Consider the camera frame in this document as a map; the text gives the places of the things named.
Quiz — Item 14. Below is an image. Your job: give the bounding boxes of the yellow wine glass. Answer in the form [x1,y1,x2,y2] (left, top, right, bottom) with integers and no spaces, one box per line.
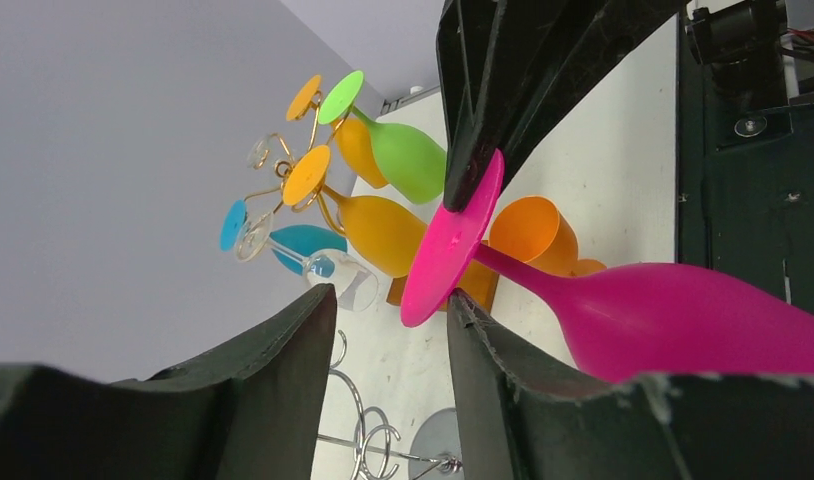
[284,70,389,189]
[276,145,427,278]

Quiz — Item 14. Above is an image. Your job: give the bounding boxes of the blue plastic wine glass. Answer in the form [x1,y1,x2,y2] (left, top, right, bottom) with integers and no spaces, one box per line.
[219,199,348,275]

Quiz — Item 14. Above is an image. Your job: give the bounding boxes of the clear patterned wine glass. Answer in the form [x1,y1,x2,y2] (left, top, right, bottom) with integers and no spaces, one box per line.
[247,133,280,170]

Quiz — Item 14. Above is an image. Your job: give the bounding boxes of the green plastic wine glass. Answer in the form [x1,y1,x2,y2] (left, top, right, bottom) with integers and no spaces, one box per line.
[317,70,448,206]

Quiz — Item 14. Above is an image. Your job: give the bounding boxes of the pink plastic wine glass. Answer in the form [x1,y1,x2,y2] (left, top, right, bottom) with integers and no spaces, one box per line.
[432,152,814,382]

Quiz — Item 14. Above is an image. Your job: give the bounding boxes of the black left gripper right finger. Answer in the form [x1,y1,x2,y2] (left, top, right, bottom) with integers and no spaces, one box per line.
[447,291,814,479]

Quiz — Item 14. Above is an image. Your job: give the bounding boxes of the orange plastic wine glass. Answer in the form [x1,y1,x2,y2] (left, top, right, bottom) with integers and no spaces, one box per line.
[488,196,606,277]

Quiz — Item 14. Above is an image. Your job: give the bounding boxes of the silver wire glass rack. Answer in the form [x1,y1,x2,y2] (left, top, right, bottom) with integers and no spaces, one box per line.
[314,329,465,480]

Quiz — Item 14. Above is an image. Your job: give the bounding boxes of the gold wire glass rack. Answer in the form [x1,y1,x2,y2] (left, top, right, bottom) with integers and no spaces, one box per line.
[242,99,501,314]

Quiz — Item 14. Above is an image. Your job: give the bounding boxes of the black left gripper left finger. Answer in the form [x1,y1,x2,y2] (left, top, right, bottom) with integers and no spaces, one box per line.
[0,284,337,479]

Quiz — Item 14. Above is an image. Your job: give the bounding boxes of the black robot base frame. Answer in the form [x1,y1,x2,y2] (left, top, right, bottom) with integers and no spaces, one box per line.
[676,1,814,314]

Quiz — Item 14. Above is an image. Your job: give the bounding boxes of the clear small wine glass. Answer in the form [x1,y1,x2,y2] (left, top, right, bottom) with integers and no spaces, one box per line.
[222,213,379,312]

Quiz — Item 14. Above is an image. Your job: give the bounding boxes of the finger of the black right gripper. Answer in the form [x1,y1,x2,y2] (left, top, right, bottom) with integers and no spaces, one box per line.
[436,0,686,212]

